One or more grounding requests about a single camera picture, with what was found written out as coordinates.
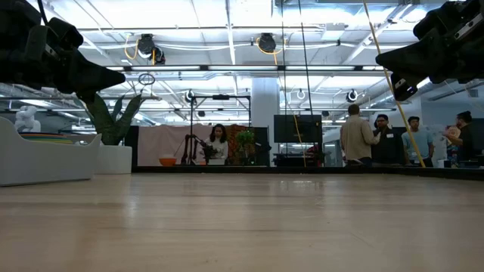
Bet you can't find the grey plastic basket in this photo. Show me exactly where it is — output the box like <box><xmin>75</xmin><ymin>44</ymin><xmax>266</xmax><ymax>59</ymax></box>
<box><xmin>0</xmin><ymin>116</ymin><xmax>102</xmax><ymax>187</ymax></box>

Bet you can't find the colourful patterned tapestry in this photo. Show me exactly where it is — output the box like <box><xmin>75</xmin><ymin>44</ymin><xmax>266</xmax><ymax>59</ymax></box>
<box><xmin>226</xmin><ymin>124</ymin><xmax>247</xmax><ymax>165</ymax></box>

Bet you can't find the black table frame rail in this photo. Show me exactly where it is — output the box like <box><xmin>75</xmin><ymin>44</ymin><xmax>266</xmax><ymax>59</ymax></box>
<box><xmin>132</xmin><ymin>165</ymin><xmax>484</xmax><ymax>178</ymax></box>

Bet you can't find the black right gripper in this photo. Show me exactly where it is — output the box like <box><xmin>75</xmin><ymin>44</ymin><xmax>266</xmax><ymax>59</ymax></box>
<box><xmin>376</xmin><ymin>0</ymin><xmax>484</xmax><ymax>102</ymax></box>

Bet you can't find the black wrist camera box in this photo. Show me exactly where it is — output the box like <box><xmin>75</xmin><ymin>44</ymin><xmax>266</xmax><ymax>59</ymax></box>
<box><xmin>413</xmin><ymin>1</ymin><xmax>461</xmax><ymax>39</ymax></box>
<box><xmin>45</xmin><ymin>17</ymin><xmax>85</xmax><ymax>52</ymax></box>

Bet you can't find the grey ventilation duct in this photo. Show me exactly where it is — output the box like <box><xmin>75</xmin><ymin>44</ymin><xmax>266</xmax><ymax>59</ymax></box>
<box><xmin>372</xmin><ymin>77</ymin><xmax>484</xmax><ymax>109</ymax></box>

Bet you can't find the black metal frame stand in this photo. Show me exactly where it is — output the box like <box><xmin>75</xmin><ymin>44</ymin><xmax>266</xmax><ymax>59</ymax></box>
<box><xmin>188</xmin><ymin>94</ymin><xmax>252</xmax><ymax>166</ymax></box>

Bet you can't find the black ceiling cable reel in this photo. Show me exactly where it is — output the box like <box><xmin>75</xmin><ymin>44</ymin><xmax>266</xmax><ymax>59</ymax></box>
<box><xmin>150</xmin><ymin>45</ymin><xmax>167</xmax><ymax>66</ymax></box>
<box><xmin>123</xmin><ymin>32</ymin><xmax>157</xmax><ymax>60</ymax></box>
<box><xmin>256</xmin><ymin>32</ymin><xmax>284</xmax><ymax>65</ymax></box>

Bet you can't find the black monitor screen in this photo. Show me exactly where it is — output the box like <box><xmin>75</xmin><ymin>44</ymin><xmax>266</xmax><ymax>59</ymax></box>
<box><xmin>273</xmin><ymin>114</ymin><xmax>324</xmax><ymax>144</ymax></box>

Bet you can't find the black hanging ring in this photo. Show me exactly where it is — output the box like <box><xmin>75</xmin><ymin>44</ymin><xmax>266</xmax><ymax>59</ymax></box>
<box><xmin>138</xmin><ymin>72</ymin><xmax>157</xmax><ymax>86</ymax></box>

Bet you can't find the white figure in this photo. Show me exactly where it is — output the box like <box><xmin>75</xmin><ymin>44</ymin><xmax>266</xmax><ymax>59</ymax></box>
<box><xmin>14</xmin><ymin>105</ymin><xmax>42</xmax><ymax>134</ymax></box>

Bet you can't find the white building column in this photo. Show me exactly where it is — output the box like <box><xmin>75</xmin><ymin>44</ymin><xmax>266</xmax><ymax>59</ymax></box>
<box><xmin>250</xmin><ymin>77</ymin><xmax>281</xmax><ymax>167</ymax></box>

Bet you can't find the yellow hanging strap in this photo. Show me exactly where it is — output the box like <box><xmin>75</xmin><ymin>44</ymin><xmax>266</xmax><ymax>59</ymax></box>
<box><xmin>361</xmin><ymin>0</ymin><xmax>427</xmax><ymax>168</ymax></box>

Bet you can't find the thin yellow cord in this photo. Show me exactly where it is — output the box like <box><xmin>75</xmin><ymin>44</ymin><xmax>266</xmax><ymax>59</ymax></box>
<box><xmin>292</xmin><ymin>113</ymin><xmax>307</xmax><ymax>167</ymax></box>

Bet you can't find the black hanging cable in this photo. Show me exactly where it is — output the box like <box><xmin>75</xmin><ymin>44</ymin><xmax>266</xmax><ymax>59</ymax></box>
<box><xmin>297</xmin><ymin>0</ymin><xmax>315</xmax><ymax>116</ymax></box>
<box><xmin>280</xmin><ymin>0</ymin><xmax>289</xmax><ymax>116</ymax></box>

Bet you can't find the yellow measuring cup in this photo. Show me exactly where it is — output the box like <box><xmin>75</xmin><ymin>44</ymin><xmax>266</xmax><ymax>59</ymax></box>
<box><xmin>19</xmin><ymin>134</ymin><xmax>73</xmax><ymax>141</ymax></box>

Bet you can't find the long ceiling light rail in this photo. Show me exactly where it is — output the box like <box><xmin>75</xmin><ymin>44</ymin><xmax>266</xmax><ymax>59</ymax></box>
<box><xmin>105</xmin><ymin>64</ymin><xmax>386</xmax><ymax>73</ymax></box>

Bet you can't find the white square planter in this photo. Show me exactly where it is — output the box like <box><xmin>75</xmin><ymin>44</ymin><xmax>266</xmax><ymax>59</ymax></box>
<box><xmin>94</xmin><ymin>144</ymin><xmax>133</xmax><ymax>175</ymax></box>

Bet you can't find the black monitor stand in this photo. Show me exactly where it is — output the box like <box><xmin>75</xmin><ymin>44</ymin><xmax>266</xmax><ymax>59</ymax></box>
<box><xmin>271</xmin><ymin>152</ymin><xmax>326</xmax><ymax>168</ymax></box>

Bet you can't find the small green leafy plant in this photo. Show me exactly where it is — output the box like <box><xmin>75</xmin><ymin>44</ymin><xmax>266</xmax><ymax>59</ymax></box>
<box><xmin>236</xmin><ymin>130</ymin><xmax>262</xmax><ymax>166</ymax></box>

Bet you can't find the pink hanging cloth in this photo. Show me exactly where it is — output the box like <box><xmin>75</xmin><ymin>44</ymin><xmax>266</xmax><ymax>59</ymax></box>
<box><xmin>138</xmin><ymin>124</ymin><xmax>213</xmax><ymax>166</ymax></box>

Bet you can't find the green snake plant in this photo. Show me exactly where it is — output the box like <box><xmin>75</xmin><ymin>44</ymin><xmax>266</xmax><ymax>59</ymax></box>
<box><xmin>85</xmin><ymin>92</ymin><xmax>145</xmax><ymax>147</ymax></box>

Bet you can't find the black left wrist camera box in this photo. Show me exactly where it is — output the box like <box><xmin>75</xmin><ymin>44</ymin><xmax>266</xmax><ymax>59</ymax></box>
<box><xmin>45</xmin><ymin>17</ymin><xmax>85</xmax><ymax>52</ymax></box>

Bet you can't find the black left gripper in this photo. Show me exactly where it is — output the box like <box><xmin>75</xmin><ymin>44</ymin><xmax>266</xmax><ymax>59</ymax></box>
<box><xmin>0</xmin><ymin>0</ymin><xmax>126</xmax><ymax>102</ymax></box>

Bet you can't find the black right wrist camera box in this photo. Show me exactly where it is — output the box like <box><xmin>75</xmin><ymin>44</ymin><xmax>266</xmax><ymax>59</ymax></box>
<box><xmin>413</xmin><ymin>1</ymin><xmax>461</xmax><ymax>39</ymax></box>

